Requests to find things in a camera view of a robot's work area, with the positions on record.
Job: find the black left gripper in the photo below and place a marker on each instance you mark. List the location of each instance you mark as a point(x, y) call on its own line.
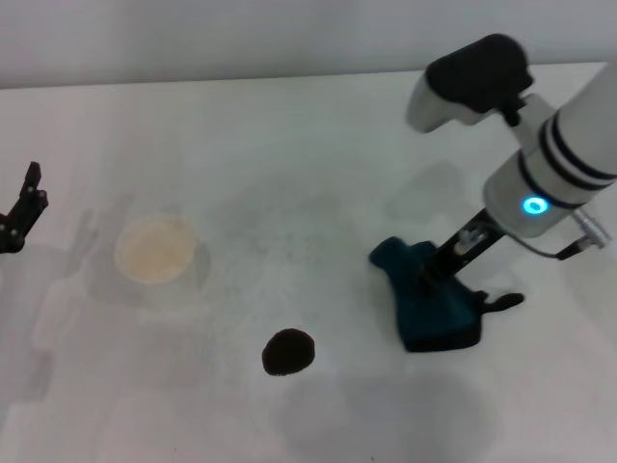
point(8, 242)

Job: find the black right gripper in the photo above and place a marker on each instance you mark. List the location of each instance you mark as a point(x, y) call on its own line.
point(465, 248)

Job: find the teal zippered pouch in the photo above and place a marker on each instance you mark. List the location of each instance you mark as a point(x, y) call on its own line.
point(434, 318)

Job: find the white paper cup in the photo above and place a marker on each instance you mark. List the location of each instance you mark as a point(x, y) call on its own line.
point(154, 251)

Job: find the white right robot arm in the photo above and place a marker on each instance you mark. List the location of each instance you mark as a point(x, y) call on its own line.
point(554, 159)

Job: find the dark brown round object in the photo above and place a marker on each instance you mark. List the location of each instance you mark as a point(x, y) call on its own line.
point(288, 352)

